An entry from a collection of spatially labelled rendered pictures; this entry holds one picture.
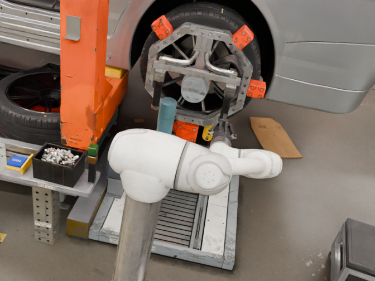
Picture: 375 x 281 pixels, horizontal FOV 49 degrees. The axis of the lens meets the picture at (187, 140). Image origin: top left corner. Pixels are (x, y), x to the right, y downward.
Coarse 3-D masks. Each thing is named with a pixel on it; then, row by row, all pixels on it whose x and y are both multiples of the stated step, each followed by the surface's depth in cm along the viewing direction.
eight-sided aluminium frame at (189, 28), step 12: (192, 24) 206; (168, 36) 206; (180, 36) 205; (204, 36) 204; (216, 36) 203; (228, 36) 202; (156, 48) 210; (240, 60) 208; (240, 96) 218; (240, 108) 222; (180, 120) 231; (192, 120) 231; (204, 120) 229; (216, 120) 228
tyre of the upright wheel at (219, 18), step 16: (176, 16) 209; (192, 16) 208; (208, 16) 206; (224, 16) 207; (240, 16) 223; (144, 48) 221; (256, 48) 215; (144, 64) 225; (256, 64) 216; (144, 80) 230
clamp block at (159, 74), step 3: (156, 69) 195; (159, 69) 196; (156, 72) 194; (159, 72) 193; (162, 72) 193; (165, 72) 195; (156, 75) 194; (159, 75) 194; (162, 75) 194; (165, 75) 198; (153, 78) 196; (156, 78) 195; (159, 78) 195; (162, 78) 195; (162, 81) 196
